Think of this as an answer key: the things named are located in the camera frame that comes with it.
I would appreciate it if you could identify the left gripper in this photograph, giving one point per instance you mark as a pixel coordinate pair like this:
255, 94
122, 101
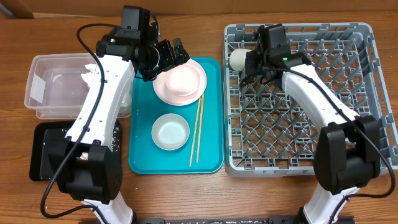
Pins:
169, 57

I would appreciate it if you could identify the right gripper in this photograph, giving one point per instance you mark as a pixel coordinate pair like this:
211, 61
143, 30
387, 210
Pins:
252, 57

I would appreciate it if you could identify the white cup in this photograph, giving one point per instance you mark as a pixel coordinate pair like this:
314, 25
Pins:
237, 59

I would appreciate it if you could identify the large pink plate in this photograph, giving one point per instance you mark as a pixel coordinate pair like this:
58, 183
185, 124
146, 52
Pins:
167, 96

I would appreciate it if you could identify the wooden chopstick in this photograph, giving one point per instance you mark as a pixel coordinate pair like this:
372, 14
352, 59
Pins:
200, 127
195, 131

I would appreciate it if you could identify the grey bowl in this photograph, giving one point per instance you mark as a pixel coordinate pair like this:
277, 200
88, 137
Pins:
170, 132

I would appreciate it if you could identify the white napkin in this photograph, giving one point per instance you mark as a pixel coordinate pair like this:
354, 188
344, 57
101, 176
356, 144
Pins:
88, 79

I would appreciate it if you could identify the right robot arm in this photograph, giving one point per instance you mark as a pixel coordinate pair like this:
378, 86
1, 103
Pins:
347, 155

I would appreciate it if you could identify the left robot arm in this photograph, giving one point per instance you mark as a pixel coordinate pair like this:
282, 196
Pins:
84, 164

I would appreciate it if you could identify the grey dishwasher rack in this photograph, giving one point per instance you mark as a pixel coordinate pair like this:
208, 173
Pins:
271, 130

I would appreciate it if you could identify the teal plastic tray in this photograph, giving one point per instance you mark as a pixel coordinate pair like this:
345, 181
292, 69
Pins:
146, 158

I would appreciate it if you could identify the clear plastic bin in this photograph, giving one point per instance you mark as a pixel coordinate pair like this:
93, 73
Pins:
56, 90

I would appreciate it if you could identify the black plastic tray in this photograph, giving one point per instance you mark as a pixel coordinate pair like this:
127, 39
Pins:
40, 167

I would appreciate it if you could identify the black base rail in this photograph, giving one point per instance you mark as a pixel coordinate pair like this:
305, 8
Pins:
270, 220

